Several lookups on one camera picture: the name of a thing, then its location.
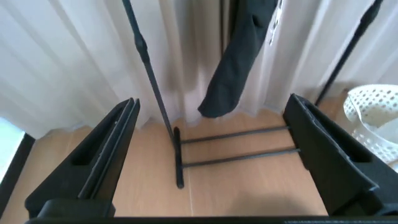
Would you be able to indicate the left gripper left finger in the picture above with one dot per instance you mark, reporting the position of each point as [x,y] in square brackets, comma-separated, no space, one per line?
[93,174]

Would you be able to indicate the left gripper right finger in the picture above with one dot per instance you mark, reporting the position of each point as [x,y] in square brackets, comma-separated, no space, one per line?
[339,177]

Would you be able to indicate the black shorts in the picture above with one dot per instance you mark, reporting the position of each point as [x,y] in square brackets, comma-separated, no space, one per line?
[236,68]

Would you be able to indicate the white laundry basket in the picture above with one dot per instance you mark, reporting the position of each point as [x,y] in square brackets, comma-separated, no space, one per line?
[373,99]

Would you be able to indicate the black clothes rack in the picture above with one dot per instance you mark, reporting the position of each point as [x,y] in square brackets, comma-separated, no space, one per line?
[178,161]

